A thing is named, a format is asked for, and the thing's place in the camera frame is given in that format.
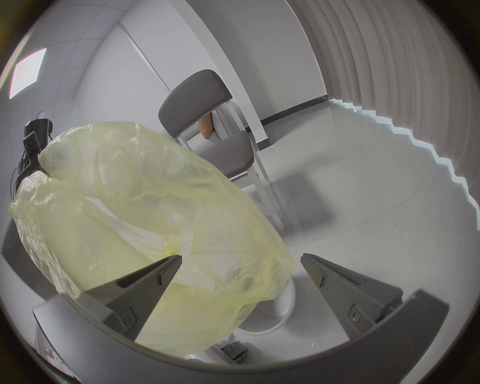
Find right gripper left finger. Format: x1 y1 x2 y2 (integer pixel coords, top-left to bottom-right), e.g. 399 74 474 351
77 255 183 342

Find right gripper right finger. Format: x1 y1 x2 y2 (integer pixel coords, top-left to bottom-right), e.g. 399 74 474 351
300 253 405 341

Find yellow plastic bag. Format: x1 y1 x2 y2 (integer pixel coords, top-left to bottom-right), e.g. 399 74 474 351
8 121 297 357

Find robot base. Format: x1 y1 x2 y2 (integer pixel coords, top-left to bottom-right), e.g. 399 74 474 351
33 322 253 384

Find white trash bin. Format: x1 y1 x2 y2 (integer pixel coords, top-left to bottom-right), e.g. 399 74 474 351
210 262 298 336

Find orange cushion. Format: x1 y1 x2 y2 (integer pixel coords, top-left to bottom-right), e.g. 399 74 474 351
198 113 215 140

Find grey and white chair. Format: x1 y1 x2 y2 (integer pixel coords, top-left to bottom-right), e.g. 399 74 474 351
157 69 286 231

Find white curtain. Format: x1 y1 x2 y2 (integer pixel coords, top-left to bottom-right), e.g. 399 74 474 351
289 0 480 211

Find square ceiling light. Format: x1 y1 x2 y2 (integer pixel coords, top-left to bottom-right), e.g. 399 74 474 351
9 47 48 100

